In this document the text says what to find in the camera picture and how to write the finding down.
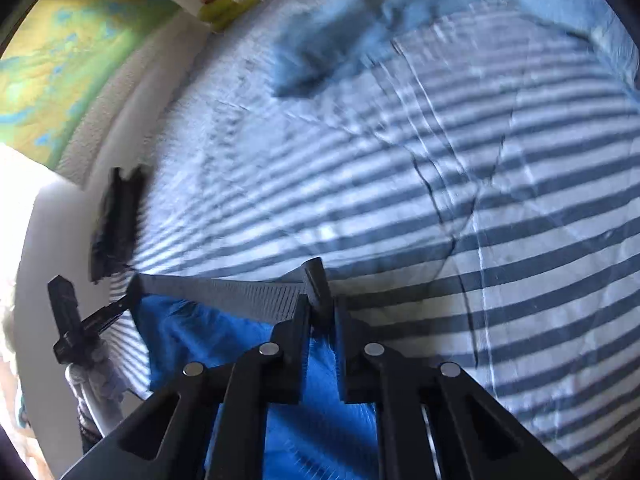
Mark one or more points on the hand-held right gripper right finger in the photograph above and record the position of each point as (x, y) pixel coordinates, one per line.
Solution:
(350, 355)

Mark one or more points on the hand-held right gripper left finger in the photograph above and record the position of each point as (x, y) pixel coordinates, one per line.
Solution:
(295, 340)

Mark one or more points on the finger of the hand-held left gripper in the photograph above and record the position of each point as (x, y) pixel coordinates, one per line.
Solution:
(107, 315)

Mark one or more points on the blue shorts with grey waistband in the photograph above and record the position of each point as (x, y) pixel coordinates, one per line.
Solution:
(200, 330)

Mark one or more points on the light blue denim garment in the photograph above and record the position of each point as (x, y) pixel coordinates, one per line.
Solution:
(350, 35)

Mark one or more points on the stack of folded dark clothes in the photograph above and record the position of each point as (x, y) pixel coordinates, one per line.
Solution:
(117, 225)

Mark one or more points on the striped bed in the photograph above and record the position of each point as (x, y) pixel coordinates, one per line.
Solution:
(400, 210)

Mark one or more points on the green landscape wall poster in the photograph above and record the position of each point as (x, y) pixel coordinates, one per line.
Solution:
(60, 60)

